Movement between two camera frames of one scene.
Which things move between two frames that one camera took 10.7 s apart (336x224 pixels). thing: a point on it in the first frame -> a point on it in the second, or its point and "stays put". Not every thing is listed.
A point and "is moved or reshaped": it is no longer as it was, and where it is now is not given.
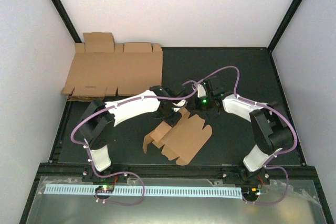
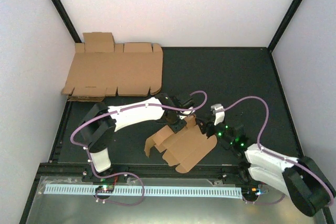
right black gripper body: (205, 105) -> (224, 136)
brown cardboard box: (183, 141) is moved or reshaped
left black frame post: (59, 5) stays put
